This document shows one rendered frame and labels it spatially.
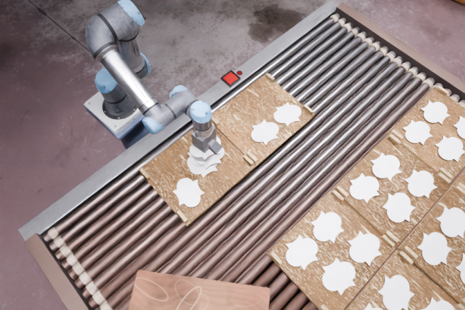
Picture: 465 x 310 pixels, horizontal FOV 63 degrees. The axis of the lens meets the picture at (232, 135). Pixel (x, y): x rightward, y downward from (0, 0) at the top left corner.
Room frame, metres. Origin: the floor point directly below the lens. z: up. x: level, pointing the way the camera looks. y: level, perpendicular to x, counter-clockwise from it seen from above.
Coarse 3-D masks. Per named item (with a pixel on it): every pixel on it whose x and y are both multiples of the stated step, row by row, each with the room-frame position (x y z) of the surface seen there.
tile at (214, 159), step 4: (220, 152) 0.77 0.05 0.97; (224, 152) 0.77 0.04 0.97; (212, 156) 0.75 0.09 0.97; (216, 156) 0.75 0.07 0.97; (220, 156) 0.75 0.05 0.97; (196, 160) 0.73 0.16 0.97; (200, 160) 0.73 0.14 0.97; (208, 160) 0.73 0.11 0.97; (212, 160) 0.73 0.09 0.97; (216, 160) 0.73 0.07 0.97; (200, 164) 0.71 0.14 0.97; (204, 164) 0.71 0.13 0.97; (208, 164) 0.71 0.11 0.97; (212, 164) 0.71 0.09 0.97
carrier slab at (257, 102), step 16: (240, 96) 1.11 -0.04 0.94; (256, 96) 1.11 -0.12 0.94; (272, 96) 1.11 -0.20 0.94; (288, 96) 1.11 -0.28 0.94; (224, 112) 1.01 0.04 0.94; (240, 112) 1.01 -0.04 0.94; (256, 112) 1.01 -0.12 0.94; (272, 112) 1.01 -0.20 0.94; (304, 112) 1.02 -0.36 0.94; (224, 128) 0.92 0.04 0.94; (240, 128) 0.92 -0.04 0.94; (288, 128) 0.92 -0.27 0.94; (240, 144) 0.83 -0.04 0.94; (256, 144) 0.83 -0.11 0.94; (272, 144) 0.83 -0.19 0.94
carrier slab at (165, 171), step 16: (176, 144) 0.83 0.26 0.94; (224, 144) 0.83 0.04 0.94; (160, 160) 0.74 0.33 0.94; (176, 160) 0.74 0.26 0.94; (224, 160) 0.75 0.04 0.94; (240, 160) 0.75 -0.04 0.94; (144, 176) 0.66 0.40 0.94; (160, 176) 0.66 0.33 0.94; (176, 176) 0.66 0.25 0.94; (192, 176) 0.66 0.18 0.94; (208, 176) 0.66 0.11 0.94; (224, 176) 0.66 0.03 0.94; (240, 176) 0.66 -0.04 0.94; (160, 192) 0.58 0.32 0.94; (208, 192) 0.59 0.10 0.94; (224, 192) 0.59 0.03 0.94; (176, 208) 0.51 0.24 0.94; (192, 208) 0.51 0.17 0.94
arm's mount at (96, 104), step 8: (96, 96) 1.13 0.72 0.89; (88, 104) 1.08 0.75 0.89; (96, 104) 1.07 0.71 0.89; (104, 104) 1.07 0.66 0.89; (96, 112) 1.03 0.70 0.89; (104, 112) 1.02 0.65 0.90; (136, 112) 1.02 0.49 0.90; (104, 120) 0.98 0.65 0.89; (112, 120) 0.98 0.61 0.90; (120, 120) 0.97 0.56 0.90; (128, 120) 0.97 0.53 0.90; (112, 128) 0.93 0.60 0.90; (120, 128) 0.93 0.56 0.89
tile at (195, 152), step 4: (220, 140) 0.78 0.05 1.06; (192, 144) 0.76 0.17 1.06; (220, 144) 0.77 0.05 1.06; (192, 148) 0.74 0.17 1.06; (196, 148) 0.74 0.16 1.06; (192, 152) 0.72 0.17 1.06; (196, 152) 0.72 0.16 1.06; (200, 152) 0.72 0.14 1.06; (208, 152) 0.72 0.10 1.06; (212, 152) 0.72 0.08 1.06; (196, 156) 0.70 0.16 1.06; (200, 156) 0.70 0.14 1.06; (204, 156) 0.70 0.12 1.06; (208, 156) 0.70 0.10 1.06; (204, 160) 0.69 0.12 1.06
